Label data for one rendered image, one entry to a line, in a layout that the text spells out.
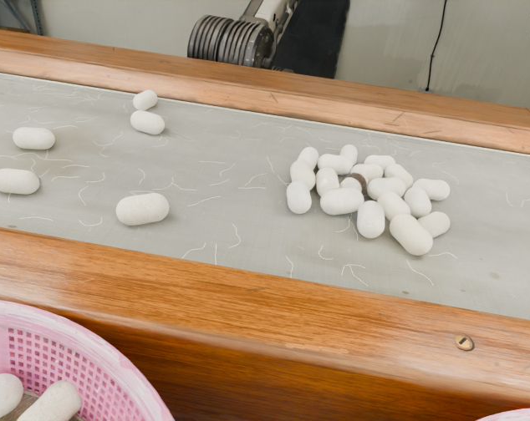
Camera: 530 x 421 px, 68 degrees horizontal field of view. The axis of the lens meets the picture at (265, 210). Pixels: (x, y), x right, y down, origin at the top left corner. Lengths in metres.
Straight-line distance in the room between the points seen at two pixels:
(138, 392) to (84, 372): 0.04
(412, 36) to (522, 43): 0.56
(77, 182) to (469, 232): 0.33
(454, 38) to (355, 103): 1.98
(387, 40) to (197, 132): 2.05
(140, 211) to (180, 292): 0.09
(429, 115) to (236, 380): 0.41
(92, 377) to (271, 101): 0.39
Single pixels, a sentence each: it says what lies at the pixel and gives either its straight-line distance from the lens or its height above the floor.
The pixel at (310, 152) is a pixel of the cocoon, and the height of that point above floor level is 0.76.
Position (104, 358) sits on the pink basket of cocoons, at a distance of 0.20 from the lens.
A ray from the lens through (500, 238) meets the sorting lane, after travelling 0.38.
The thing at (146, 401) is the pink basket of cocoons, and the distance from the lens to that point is 0.18.
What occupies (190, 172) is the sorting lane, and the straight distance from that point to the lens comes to 0.37.
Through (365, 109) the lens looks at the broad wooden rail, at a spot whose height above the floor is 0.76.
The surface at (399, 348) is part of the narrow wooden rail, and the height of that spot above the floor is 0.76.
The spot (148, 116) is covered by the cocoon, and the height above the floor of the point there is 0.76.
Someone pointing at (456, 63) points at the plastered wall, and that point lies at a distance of 2.52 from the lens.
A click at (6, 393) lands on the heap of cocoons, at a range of 0.23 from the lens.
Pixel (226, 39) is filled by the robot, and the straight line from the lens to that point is 0.73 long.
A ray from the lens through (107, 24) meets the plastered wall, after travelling 2.75.
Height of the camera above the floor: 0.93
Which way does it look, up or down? 35 degrees down
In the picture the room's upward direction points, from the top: 7 degrees clockwise
